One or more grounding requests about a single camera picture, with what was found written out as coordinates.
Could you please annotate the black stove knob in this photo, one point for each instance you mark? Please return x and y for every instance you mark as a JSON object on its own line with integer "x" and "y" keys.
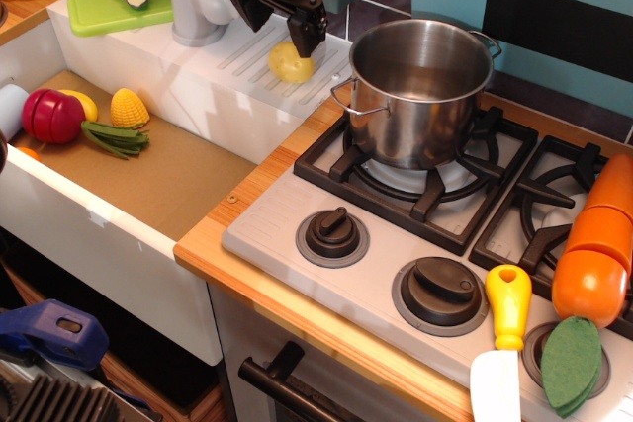
{"x": 440, "y": 296}
{"x": 333, "y": 239}

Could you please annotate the right grey stove knob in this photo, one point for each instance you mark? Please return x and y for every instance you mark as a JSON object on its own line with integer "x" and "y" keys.
{"x": 535, "y": 341}

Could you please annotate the green cutting board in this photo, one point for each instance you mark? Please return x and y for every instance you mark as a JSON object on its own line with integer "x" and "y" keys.
{"x": 89, "y": 18}

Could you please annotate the yellow toy lemon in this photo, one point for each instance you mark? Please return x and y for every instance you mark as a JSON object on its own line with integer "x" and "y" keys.
{"x": 89, "y": 106}

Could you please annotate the orange toy carrot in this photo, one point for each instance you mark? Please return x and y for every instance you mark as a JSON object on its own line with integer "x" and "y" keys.
{"x": 592, "y": 275}

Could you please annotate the left black burner grate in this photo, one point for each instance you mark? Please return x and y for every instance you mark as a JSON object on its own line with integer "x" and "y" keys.
{"x": 445, "y": 206}

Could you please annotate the grey toy faucet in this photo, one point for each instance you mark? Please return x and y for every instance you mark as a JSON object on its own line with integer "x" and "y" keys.
{"x": 201, "y": 22}

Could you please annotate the yellow handled toy knife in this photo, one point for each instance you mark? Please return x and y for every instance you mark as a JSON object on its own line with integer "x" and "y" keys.
{"x": 494, "y": 375}

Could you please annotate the middle black stove knob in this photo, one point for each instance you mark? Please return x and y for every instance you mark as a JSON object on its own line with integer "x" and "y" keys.
{"x": 440, "y": 296}

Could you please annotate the stainless steel pot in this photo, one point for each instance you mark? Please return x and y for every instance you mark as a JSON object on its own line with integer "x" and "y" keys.
{"x": 416, "y": 87}

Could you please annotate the small orange toy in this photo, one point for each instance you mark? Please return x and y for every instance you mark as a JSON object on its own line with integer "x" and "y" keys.
{"x": 31, "y": 153}

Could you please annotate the yellow toy corn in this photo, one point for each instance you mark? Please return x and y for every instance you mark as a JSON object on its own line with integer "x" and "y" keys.
{"x": 128, "y": 110}

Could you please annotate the green felt carrot leaves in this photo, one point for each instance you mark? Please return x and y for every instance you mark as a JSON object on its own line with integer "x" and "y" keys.
{"x": 571, "y": 364}

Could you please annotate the green felt corn leaves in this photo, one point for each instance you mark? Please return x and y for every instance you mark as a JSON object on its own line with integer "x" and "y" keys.
{"x": 119, "y": 141}

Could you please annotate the right black burner grate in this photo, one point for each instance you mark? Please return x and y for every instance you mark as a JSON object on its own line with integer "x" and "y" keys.
{"x": 531, "y": 225}

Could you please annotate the blue clamp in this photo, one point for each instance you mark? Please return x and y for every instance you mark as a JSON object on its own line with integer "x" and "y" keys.
{"x": 54, "y": 331}

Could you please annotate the black burner grate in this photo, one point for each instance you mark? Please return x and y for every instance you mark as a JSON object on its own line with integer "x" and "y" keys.
{"x": 445, "y": 206}
{"x": 531, "y": 225}

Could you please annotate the red toy apple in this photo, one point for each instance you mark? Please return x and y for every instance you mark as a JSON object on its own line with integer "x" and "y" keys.
{"x": 51, "y": 116}

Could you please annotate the white cylinder cup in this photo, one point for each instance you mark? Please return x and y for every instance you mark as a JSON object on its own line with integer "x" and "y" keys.
{"x": 12, "y": 100}

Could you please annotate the left black stove knob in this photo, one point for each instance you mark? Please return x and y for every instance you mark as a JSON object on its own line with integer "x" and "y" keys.
{"x": 333, "y": 239}

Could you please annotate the black oven door handle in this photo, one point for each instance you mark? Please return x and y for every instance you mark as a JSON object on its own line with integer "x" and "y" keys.
{"x": 273, "y": 381}

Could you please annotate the yellow toy potato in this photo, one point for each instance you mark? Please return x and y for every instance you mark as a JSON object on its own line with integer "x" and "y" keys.
{"x": 286, "y": 64}

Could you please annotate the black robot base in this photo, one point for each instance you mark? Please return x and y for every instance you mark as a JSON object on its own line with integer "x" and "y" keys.
{"x": 32, "y": 394}

